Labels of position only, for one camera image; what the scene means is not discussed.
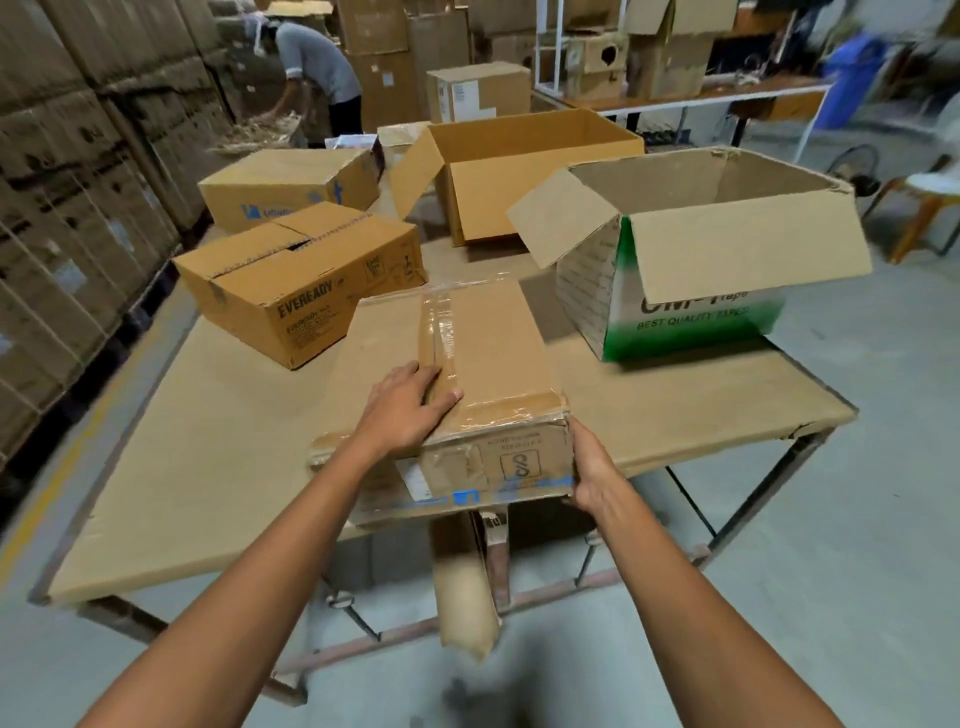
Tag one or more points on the pile of straw packing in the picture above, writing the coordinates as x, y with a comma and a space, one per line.
251, 135

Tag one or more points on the person's right forearm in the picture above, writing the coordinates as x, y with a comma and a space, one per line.
697, 622

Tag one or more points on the person's right hand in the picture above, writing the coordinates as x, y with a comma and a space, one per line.
596, 480

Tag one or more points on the stack of large brown boxes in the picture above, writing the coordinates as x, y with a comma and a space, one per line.
390, 52

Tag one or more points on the tall open worn cardboard box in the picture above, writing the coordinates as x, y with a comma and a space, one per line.
671, 52

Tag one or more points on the blue plastic bin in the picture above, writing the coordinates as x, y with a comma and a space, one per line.
855, 79

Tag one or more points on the taped brown cardboard box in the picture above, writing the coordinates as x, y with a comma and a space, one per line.
487, 352

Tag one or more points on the open plain brown cardboard box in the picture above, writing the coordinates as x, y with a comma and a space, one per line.
517, 191

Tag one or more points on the person's left thumb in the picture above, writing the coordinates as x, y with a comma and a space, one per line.
444, 407

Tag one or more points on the wall of stacked brown cartons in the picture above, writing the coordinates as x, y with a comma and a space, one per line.
75, 187

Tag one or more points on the plastic chair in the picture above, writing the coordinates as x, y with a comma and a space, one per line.
930, 195

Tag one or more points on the person's left hand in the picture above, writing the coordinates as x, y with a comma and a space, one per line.
401, 412

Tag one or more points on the worn box with hole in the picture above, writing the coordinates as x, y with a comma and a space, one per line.
596, 64

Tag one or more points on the open white green cardboard box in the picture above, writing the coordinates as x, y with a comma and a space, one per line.
675, 247

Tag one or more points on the person's right thumb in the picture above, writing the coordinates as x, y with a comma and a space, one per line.
577, 450

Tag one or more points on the black floor fan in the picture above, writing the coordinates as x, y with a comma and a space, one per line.
855, 169

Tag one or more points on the closed brown box black print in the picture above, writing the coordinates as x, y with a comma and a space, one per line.
300, 277

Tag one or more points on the brown box blue print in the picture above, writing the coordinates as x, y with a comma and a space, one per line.
289, 184

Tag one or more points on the metal frame work table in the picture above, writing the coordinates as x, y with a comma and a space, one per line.
225, 465

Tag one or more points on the white metal table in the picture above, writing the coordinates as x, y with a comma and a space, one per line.
712, 94

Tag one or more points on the person's left forearm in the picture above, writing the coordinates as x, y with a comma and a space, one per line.
247, 592

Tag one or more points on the closed box white label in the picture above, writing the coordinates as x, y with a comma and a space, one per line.
480, 90

